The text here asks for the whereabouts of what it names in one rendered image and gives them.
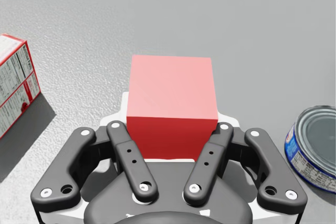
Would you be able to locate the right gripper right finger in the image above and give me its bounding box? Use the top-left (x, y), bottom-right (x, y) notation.
top-left (183, 112), bottom-right (309, 216)

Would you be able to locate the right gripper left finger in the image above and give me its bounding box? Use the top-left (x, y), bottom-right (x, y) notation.
top-left (30, 91), bottom-right (160, 213)

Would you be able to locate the pink cube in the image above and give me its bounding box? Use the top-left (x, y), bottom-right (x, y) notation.
top-left (125, 55), bottom-right (219, 161)

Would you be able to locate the blue flat can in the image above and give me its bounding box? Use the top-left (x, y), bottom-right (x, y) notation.
top-left (284, 105), bottom-right (336, 192)

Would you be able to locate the red and white carton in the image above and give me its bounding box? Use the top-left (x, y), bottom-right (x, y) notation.
top-left (0, 33), bottom-right (41, 140)

